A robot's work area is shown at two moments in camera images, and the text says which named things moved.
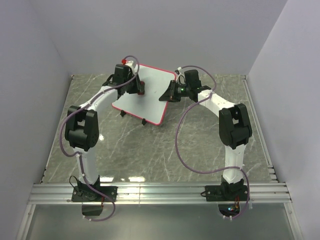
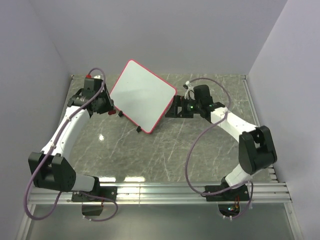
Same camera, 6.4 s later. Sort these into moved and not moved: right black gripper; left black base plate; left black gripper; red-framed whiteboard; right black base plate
Moved: right black gripper; red-framed whiteboard; left black gripper
Not moved: left black base plate; right black base plate
